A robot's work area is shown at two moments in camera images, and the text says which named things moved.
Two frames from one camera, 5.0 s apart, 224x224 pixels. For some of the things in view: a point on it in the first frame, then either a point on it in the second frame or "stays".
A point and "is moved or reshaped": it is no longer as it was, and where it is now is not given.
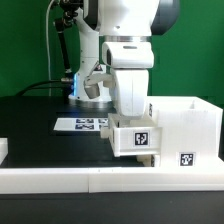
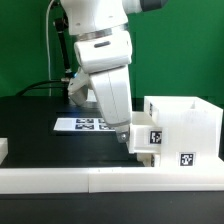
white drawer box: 133,136 is moved or reshaped
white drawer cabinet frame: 190,131 stays
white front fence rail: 110,180 stays
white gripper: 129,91 → 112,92
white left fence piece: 4,148 stays
